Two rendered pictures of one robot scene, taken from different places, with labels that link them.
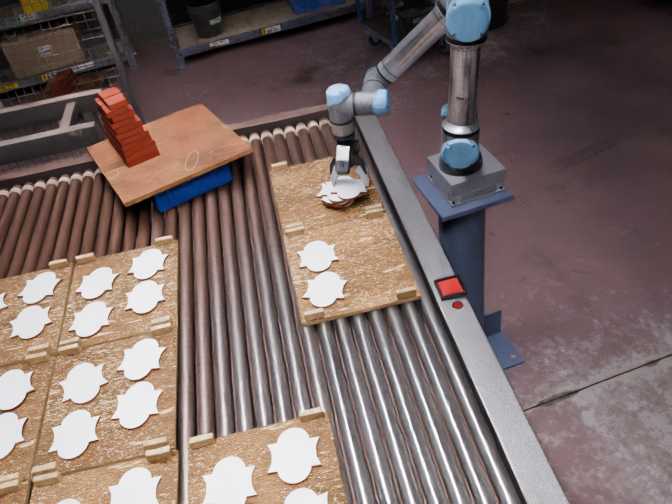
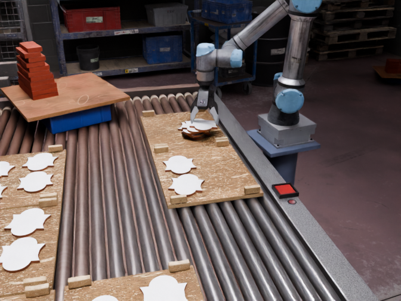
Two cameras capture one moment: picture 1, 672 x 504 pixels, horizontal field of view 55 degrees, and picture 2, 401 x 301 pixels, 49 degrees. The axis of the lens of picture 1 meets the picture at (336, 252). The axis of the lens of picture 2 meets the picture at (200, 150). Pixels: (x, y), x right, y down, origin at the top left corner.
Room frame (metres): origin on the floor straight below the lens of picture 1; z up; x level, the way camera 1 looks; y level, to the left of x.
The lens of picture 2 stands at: (0.03, 0.22, 1.78)
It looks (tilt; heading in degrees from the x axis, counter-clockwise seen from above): 27 degrees down; 351
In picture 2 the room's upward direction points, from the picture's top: straight up
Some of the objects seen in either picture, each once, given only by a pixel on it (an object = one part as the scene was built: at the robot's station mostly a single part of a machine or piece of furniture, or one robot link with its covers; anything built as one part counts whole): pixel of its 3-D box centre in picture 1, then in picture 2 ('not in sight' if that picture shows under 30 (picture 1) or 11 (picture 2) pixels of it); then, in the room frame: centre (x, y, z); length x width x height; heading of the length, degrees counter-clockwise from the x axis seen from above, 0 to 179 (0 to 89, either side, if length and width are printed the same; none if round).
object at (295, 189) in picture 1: (324, 191); (182, 130); (1.91, 0.00, 0.93); 0.41 x 0.35 x 0.02; 4
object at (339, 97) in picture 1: (340, 104); (206, 57); (1.83, -0.10, 1.29); 0.09 x 0.08 x 0.11; 76
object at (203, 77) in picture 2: (342, 126); (204, 75); (1.83, -0.09, 1.21); 0.08 x 0.08 x 0.05
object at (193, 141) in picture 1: (166, 149); (64, 94); (2.23, 0.57, 1.03); 0.50 x 0.50 x 0.02; 25
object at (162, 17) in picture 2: not in sight; (166, 14); (6.04, -0.31, 0.76); 0.50 x 0.36 x 0.24; 107
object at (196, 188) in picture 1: (179, 169); (71, 108); (2.17, 0.53, 0.97); 0.31 x 0.31 x 0.10; 25
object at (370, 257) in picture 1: (347, 265); (203, 172); (1.50, -0.03, 0.93); 0.41 x 0.35 x 0.02; 4
